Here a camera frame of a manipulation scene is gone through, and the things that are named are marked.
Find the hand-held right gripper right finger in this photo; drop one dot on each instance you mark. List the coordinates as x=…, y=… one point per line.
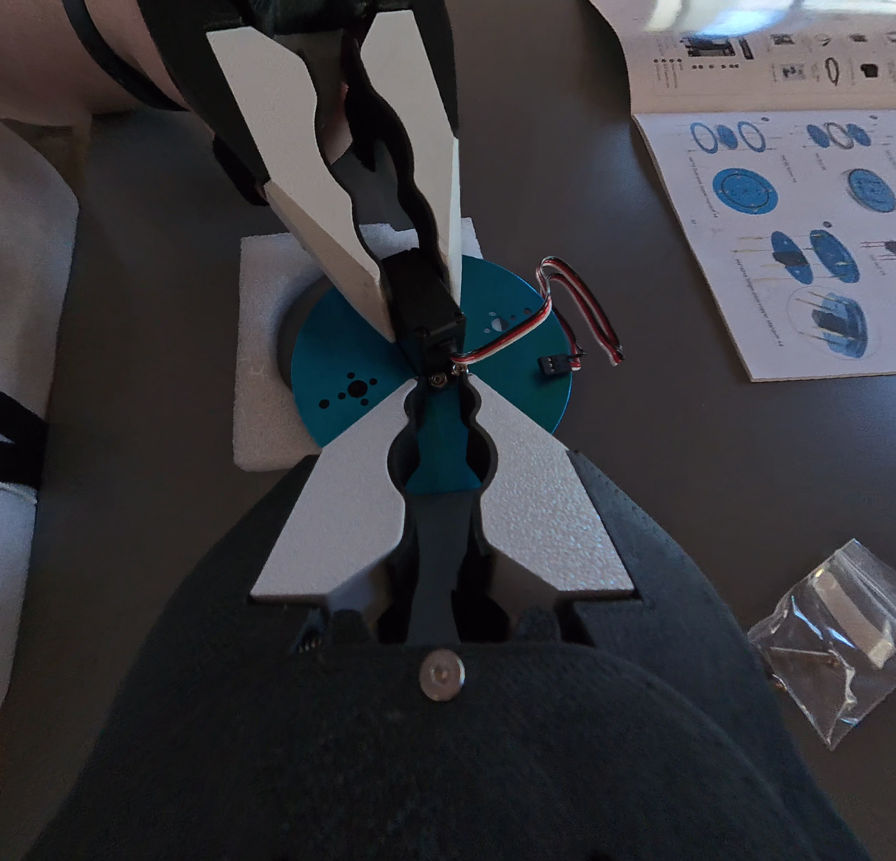
x=553, y=525

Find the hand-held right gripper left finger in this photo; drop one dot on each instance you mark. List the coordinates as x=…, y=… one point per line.
x=329, y=525

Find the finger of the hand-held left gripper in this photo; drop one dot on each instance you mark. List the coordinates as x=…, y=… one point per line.
x=301, y=175
x=427, y=140

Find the black servo motor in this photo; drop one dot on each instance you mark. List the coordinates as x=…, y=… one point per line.
x=420, y=301

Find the blue round metal plate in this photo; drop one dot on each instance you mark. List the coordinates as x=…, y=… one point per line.
x=329, y=343

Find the person's left forearm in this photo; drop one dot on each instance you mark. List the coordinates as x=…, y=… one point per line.
x=42, y=35

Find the black wristband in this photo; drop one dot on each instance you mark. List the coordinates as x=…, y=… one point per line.
x=89, y=35

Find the white foam sheet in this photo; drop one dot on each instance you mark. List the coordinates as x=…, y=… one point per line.
x=262, y=413

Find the clear zip bag white label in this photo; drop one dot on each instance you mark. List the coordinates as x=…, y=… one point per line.
x=840, y=616

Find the white instruction booklet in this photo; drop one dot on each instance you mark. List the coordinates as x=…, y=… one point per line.
x=770, y=175

